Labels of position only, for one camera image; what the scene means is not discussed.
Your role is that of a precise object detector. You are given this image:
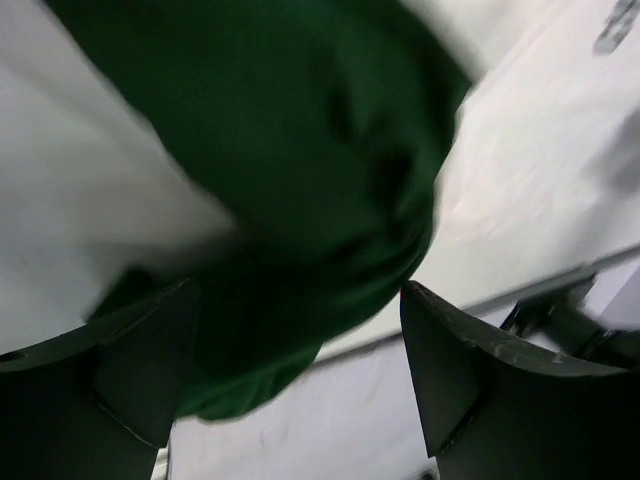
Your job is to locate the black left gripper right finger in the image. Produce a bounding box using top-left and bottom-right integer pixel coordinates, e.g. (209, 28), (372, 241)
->
(400, 281), (639, 479)

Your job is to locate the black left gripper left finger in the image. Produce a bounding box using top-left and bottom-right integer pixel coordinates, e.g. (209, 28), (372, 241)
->
(1, 281), (199, 480)

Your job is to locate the white green Charlie Brown shirt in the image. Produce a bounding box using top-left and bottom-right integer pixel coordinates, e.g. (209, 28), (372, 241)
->
(1, 1), (639, 421)

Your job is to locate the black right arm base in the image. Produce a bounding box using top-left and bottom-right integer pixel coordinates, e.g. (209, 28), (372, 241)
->
(500, 276), (639, 369)

